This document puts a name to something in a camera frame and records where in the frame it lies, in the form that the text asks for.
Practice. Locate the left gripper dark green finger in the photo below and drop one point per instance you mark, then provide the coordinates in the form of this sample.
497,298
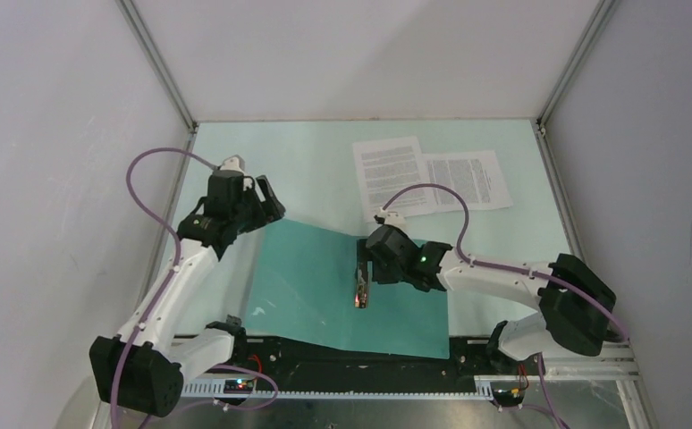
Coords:
249,218
272,208

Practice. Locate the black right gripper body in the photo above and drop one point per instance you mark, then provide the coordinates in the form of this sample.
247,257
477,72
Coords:
386,273

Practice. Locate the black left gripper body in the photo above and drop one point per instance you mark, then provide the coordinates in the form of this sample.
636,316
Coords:
248,197

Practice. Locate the teal file folder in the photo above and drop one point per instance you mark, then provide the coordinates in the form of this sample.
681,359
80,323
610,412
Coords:
304,288

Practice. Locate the printed paper sheet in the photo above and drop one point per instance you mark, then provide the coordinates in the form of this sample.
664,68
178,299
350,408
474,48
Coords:
386,166
476,176

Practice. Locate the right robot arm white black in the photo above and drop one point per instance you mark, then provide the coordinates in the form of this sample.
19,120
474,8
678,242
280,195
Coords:
571,305

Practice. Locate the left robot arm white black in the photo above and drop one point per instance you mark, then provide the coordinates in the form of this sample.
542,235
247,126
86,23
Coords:
140,368

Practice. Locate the metal folder clip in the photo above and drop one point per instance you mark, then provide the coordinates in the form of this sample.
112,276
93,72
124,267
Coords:
361,294

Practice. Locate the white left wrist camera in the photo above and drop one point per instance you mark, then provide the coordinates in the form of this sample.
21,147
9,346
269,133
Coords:
233,163

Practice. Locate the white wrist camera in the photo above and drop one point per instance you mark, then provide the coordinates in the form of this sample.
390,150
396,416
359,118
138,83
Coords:
233,163
386,217

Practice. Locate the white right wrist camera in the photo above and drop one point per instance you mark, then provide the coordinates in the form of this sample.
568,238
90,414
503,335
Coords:
386,217

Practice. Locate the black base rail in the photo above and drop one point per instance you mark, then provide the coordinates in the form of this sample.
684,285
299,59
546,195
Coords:
300,367

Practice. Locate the aluminium frame post left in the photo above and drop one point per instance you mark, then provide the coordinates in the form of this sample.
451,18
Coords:
154,57

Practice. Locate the aluminium frame post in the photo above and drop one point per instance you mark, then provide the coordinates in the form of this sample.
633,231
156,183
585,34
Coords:
154,57
589,36

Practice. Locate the aluminium frame post right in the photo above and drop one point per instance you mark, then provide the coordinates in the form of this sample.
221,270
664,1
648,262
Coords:
589,36

